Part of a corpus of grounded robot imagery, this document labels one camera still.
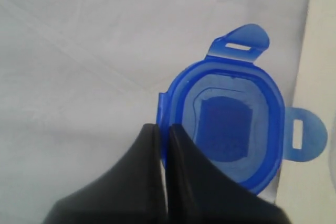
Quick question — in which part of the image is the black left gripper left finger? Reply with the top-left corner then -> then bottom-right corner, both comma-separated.
43,124 -> 167,223

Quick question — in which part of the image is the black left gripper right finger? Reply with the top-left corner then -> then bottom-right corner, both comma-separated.
165,124 -> 290,223

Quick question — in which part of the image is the blue plastic snap lid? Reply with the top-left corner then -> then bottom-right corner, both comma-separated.
156,24 -> 328,194

